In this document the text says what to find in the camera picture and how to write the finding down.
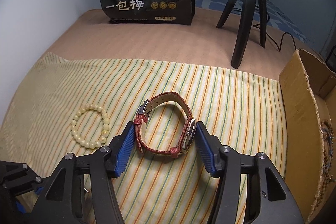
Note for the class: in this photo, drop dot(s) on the cardboard box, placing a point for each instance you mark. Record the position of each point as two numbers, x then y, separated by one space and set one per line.
302 113

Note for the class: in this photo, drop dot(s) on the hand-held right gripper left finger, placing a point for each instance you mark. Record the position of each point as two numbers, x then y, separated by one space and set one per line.
124 150

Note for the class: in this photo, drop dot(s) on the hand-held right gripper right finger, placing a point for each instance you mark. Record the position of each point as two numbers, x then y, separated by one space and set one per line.
203 148

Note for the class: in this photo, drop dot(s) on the striped yellow cloth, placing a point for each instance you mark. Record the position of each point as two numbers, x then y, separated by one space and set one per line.
105 82

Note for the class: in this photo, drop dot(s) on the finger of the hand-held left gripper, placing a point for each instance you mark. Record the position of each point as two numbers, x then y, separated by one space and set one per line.
18 176
19 208

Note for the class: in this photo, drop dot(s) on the black tripod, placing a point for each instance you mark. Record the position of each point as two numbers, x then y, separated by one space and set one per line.
244 16

